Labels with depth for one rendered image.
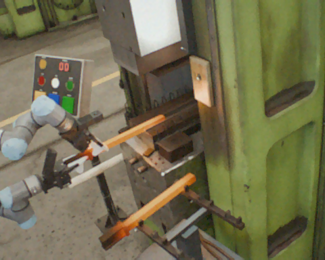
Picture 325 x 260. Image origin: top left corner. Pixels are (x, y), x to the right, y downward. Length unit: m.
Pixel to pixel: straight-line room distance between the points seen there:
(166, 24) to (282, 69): 0.44
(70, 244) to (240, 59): 1.85
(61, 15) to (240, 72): 5.39
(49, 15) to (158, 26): 5.07
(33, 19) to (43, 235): 4.19
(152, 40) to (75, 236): 1.66
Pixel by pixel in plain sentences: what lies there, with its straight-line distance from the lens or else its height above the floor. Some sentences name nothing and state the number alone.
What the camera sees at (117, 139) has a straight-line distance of 1.71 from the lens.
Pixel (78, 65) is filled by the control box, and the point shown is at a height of 1.18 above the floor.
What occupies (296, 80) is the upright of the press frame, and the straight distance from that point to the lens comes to 1.62.
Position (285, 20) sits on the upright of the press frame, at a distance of 1.48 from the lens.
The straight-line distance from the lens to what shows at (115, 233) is 1.35.
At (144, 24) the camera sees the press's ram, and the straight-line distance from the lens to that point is 1.46.
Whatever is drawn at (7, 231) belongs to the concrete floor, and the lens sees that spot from 3.07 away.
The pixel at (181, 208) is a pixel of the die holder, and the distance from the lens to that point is 1.80.
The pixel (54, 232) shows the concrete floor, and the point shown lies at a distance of 2.90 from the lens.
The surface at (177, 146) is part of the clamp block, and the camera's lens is 1.65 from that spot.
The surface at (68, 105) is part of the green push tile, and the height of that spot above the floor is 1.01.
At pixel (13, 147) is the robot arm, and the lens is 1.45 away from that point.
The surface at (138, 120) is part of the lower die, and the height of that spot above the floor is 0.99.
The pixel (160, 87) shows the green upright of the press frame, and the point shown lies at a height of 1.03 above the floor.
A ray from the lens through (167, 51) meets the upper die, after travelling 1.61.
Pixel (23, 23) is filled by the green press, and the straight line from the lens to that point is 6.51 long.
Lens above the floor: 1.96
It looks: 34 degrees down
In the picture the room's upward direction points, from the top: 11 degrees counter-clockwise
